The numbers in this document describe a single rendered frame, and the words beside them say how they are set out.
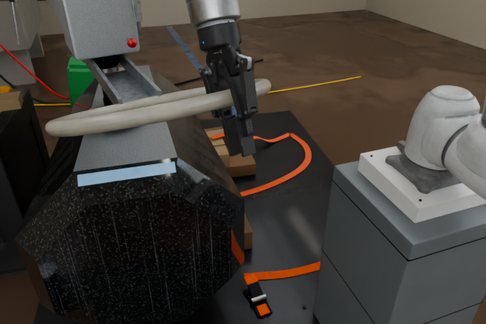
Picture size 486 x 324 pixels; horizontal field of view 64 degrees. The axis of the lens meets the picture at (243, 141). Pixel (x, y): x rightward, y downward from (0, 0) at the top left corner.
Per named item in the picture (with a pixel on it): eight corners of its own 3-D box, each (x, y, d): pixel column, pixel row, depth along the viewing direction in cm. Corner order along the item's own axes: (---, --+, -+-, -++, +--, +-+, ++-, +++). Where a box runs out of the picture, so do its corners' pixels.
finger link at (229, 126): (224, 120, 71) (221, 120, 71) (231, 156, 72) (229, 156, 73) (236, 116, 73) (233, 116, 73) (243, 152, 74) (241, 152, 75)
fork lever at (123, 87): (69, 53, 156) (66, 41, 153) (117, 46, 164) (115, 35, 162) (107, 118, 103) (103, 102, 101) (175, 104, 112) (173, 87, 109)
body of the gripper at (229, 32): (248, 18, 67) (258, 71, 69) (218, 29, 74) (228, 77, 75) (215, 20, 62) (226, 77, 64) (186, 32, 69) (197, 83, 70)
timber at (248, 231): (252, 248, 205) (252, 231, 199) (230, 252, 203) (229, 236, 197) (238, 212, 230) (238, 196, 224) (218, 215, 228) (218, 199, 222)
